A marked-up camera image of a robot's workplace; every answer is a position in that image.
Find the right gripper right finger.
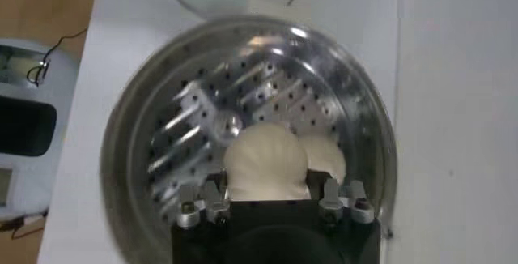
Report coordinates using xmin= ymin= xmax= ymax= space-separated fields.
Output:
xmin=306 ymin=170 xmax=376 ymax=225

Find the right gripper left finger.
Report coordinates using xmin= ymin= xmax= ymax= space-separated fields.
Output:
xmin=176 ymin=171 xmax=231 ymax=228

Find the white steamed baozi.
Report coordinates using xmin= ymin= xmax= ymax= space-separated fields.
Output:
xmin=299 ymin=134 xmax=348 ymax=185
xmin=223 ymin=121 xmax=311 ymax=202

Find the perforated steel steamer basket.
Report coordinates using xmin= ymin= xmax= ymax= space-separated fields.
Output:
xmin=100 ymin=15 xmax=398 ymax=264

